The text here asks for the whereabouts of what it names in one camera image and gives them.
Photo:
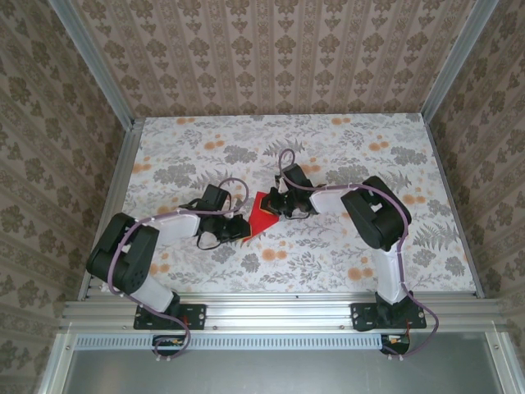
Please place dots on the red cloth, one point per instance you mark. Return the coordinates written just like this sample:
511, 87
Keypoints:
262, 223

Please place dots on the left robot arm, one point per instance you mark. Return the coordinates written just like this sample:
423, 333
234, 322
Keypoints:
123, 254

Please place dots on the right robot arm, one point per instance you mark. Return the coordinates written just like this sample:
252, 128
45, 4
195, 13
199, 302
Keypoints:
377, 213

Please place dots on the floral table cover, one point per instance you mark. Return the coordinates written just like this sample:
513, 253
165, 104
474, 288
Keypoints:
328, 262

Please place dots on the small black controller board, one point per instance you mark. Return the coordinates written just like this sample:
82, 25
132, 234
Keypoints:
168, 346
400, 346

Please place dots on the grey metal panel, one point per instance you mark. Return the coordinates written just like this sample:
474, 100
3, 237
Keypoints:
279, 373

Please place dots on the aluminium mounting rail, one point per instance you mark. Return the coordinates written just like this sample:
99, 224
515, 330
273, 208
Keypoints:
279, 312

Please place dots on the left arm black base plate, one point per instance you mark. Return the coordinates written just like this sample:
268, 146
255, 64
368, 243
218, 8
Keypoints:
197, 316

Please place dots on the aluminium side rail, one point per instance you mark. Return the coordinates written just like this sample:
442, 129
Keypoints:
455, 213
110, 213

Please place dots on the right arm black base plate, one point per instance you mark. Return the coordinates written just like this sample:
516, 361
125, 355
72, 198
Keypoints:
361, 316

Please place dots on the aluminium corner post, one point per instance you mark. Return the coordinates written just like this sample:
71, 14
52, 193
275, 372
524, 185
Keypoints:
459, 61
94, 65

